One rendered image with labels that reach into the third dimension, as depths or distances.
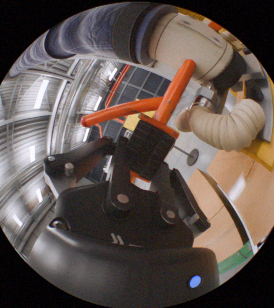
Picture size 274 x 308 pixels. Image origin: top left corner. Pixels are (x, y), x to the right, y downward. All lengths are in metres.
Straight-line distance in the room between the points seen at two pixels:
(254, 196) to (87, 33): 0.50
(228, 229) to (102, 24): 0.94
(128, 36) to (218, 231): 0.91
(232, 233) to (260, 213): 0.47
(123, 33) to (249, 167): 0.41
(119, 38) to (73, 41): 0.13
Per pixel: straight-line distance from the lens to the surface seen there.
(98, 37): 0.23
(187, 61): 0.19
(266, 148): 0.15
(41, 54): 0.44
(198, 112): 0.16
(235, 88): 0.29
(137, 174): 0.15
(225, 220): 0.80
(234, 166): 0.38
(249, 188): 0.33
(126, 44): 0.19
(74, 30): 0.29
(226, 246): 0.78
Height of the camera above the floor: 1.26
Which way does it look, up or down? 4 degrees down
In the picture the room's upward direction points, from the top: 64 degrees counter-clockwise
